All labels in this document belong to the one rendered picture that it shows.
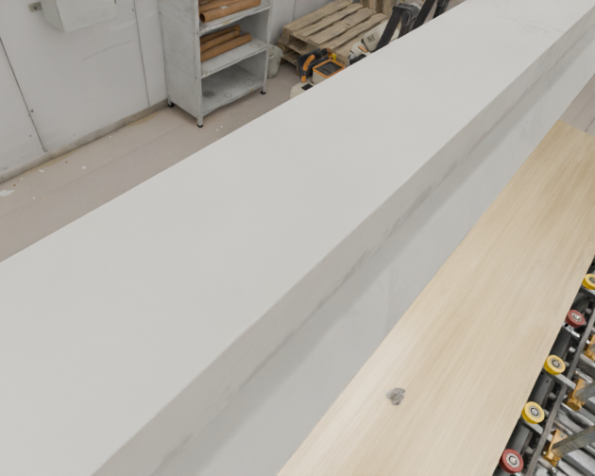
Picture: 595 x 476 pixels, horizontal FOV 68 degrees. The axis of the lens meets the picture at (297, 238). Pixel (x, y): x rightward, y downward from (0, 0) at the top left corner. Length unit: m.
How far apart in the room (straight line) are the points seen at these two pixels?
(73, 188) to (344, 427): 2.81
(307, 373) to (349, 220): 0.09
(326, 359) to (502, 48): 0.22
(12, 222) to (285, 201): 3.57
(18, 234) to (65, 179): 0.59
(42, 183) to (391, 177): 3.79
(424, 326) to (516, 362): 0.41
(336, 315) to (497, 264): 2.27
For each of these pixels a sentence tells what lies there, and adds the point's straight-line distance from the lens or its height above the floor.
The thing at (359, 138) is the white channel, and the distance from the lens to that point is 0.20.
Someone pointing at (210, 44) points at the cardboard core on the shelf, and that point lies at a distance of 4.32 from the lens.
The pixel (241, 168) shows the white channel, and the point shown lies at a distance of 0.18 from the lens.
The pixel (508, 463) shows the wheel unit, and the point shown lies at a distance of 2.00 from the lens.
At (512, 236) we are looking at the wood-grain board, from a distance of 2.68.
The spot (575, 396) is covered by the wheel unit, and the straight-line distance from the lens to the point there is 2.33.
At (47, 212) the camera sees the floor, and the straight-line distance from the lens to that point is 3.69.
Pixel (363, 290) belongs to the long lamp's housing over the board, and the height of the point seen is 2.38.
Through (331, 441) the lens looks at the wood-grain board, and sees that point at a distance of 1.77.
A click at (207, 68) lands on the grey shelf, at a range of 4.11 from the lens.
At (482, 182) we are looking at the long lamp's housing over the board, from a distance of 0.37.
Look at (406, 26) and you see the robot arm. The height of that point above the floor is 1.53.
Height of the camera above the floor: 2.58
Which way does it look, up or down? 50 degrees down
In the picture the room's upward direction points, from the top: 12 degrees clockwise
